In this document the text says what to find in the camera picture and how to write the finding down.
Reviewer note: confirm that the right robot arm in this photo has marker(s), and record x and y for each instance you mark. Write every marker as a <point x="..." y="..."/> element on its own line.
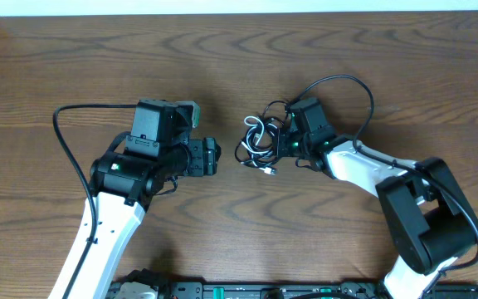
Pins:
<point x="429" y="218"/>

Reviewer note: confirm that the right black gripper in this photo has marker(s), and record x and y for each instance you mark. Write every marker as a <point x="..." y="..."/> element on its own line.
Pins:
<point x="282" y="136"/>

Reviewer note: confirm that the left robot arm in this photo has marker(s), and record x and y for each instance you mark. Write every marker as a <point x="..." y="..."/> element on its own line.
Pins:
<point x="121" y="185"/>

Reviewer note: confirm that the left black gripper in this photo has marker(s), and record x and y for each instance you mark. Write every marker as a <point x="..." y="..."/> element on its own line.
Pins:
<point x="207" y="154"/>

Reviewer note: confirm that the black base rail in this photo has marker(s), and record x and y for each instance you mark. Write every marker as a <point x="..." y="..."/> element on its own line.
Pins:
<point x="147" y="284"/>

